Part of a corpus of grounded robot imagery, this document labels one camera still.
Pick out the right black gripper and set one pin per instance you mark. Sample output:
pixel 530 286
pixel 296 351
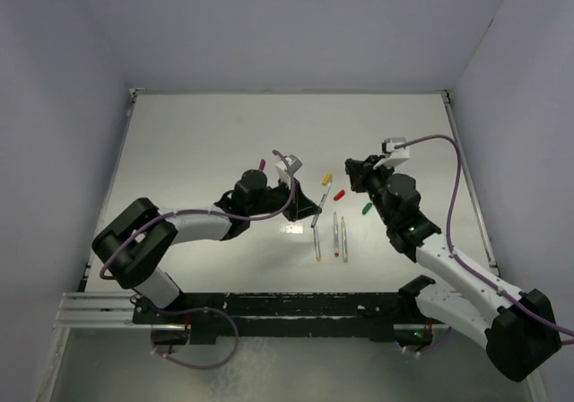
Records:
pixel 360 171

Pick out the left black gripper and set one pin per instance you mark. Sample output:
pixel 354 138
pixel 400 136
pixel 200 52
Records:
pixel 304 208

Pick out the blue-end marker pen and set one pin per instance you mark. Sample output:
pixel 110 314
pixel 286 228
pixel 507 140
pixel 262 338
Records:
pixel 321 205

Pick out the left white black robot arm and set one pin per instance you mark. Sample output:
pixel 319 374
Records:
pixel 132 246

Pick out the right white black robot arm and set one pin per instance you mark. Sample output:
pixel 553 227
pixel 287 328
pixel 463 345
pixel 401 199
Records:
pixel 515 329

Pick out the red pen cap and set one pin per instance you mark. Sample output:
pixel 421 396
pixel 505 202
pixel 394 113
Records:
pixel 339 195

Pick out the yellow pen cap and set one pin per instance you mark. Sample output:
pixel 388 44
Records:
pixel 327 179

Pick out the red-end marker pen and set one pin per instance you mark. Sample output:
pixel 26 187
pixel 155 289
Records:
pixel 336 235

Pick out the green pen cap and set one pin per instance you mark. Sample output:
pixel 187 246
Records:
pixel 366 208

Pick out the yellow-end marker pen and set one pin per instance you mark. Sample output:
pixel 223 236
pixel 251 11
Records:
pixel 317 249

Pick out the green-end marker pen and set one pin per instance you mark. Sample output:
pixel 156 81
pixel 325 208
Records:
pixel 344 241

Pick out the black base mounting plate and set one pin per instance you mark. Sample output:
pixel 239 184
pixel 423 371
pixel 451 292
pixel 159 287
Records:
pixel 202 318

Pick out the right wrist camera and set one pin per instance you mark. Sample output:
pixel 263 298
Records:
pixel 394 153

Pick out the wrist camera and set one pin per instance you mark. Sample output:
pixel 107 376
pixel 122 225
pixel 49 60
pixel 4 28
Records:
pixel 394 153
pixel 288 167

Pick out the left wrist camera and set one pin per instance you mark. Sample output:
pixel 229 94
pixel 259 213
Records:
pixel 288 167

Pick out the aluminium extrusion rail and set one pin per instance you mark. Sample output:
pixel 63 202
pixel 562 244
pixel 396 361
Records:
pixel 95 310

